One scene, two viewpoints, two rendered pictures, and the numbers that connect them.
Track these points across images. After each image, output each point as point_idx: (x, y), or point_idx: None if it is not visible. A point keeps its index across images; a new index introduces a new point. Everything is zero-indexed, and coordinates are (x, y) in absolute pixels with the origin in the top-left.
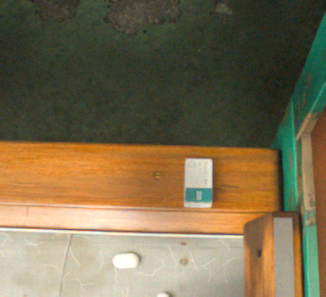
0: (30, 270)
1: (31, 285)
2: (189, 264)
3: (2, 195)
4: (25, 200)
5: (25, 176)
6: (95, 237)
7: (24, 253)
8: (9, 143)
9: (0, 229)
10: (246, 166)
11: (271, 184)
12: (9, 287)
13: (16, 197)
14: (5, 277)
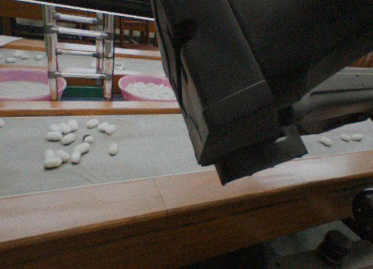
0: (6, 177)
1: (6, 171)
2: None
3: (24, 199)
4: (1, 200)
5: (0, 216)
6: None
7: (11, 184)
8: (18, 238)
9: (32, 192)
10: None
11: None
12: (23, 168)
13: (10, 200)
14: (27, 172)
